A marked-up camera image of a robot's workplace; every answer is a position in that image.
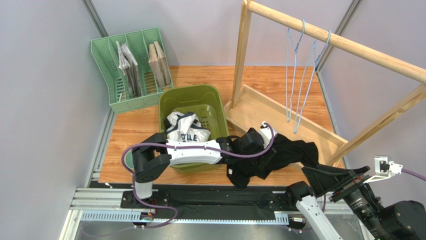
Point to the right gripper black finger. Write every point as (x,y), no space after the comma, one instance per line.
(336,171)
(320,182)

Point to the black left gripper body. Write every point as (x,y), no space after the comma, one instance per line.
(260,148)

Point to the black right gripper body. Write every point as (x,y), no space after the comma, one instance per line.
(348,183)

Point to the black garment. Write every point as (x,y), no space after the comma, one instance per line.
(282,153)

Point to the white tank top navy trim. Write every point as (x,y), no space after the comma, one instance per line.
(185,127)

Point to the light blue wire hanger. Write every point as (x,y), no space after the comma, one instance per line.
(314,58)
(295,47)

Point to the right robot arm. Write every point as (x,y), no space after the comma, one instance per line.
(404,220)

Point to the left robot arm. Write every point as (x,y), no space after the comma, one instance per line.
(154,155)

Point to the wooden clothes rack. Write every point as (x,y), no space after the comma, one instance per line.
(249,105)

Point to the olive green plastic basket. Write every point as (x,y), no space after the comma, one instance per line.
(205,101)

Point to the teal green cup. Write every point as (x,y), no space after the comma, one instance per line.
(129,162)

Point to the brown wooden boards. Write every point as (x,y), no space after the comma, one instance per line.
(159,65)

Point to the mint green file organizer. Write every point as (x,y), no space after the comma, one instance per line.
(104,52)

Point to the folded newspapers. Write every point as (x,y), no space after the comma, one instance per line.
(130,68)

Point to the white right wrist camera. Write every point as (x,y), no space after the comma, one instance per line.
(384,168)

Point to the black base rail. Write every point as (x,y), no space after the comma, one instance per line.
(222,203)

